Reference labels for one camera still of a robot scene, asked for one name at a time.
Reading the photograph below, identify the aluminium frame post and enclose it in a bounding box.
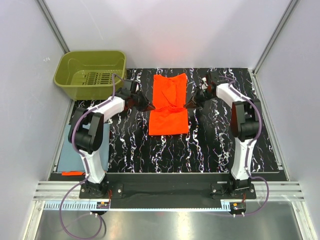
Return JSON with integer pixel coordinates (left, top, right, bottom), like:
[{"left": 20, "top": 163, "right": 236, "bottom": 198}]
[
  {"left": 252, "top": 0, "right": 300, "bottom": 75},
  {"left": 35, "top": 0, "right": 70, "bottom": 54}
]

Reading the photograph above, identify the olive green plastic basket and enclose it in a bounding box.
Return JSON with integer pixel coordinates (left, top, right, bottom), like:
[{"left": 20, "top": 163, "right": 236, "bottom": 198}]
[{"left": 54, "top": 50, "right": 127, "bottom": 101}]

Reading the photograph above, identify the black marble pattern mat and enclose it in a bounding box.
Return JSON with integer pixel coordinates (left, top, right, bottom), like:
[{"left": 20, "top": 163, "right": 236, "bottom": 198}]
[{"left": 108, "top": 68, "right": 279, "bottom": 173}]

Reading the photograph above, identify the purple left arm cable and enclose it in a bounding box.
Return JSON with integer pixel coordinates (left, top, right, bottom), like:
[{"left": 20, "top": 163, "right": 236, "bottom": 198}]
[{"left": 59, "top": 73, "right": 126, "bottom": 238}]

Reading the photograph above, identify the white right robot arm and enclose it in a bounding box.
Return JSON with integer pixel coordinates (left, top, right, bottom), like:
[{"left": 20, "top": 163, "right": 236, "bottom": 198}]
[{"left": 184, "top": 71, "right": 263, "bottom": 199}]

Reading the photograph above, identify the aluminium front rail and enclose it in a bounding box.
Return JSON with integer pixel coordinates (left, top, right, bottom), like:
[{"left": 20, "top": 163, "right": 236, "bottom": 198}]
[{"left": 34, "top": 181, "right": 304, "bottom": 201}]

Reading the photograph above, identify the folded orange t shirt underneath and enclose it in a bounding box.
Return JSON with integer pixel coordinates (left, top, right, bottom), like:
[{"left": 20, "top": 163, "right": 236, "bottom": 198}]
[{"left": 61, "top": 171, "right": 86, "bottom": 177}]

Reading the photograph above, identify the folded grey-blue t shirt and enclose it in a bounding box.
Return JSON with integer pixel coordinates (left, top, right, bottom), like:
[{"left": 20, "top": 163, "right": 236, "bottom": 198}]
[{"left": 57, "top": 123, "right": 110, "bottom": 173}]

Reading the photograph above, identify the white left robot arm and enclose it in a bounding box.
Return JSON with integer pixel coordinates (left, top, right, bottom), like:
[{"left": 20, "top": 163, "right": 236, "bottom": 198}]
[{"left": 68, "top": 79, "right": 155, "bottom": 198}]

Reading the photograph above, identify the right aluminium frame post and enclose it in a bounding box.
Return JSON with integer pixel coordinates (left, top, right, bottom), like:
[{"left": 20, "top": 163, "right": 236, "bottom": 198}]
[{"left": 252, "top": 0, "right": 300, "bottom": 75}]

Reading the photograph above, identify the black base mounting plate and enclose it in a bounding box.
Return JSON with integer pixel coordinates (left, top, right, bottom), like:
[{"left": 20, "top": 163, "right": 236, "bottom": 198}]
[{"left": 79, "top": 172, "right": 257, "bottom": 210}]

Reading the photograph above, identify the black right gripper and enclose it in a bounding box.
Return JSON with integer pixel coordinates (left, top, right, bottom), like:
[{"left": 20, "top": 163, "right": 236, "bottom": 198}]
[{"left": 183, "top": 86, "right": 215, "bottom": 109}]

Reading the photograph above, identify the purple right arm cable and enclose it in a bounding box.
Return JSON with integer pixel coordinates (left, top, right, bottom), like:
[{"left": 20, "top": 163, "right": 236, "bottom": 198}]
[{"left": 218, "top": 74, "right": 270, "bottom": 218}]

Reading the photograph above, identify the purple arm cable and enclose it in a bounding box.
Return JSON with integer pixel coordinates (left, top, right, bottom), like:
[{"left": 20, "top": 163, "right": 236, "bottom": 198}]
[
  {"left": 59, "top": 73, "right": 126, "bottom": 238},
  {"left": 218, "top": 74, "right": 270, "bottom": 218}
]

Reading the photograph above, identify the left aluminium frame post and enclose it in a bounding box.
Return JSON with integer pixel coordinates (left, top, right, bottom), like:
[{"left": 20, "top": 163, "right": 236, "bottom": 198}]
[{"left": 35, "top": 0, "right": 70, "bottom": 54}]

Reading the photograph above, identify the orange t shirt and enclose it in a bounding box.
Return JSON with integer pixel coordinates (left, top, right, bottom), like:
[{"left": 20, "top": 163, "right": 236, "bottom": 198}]
[{"left": 148, "top": 73, "right": 189, "bottom": 136}]

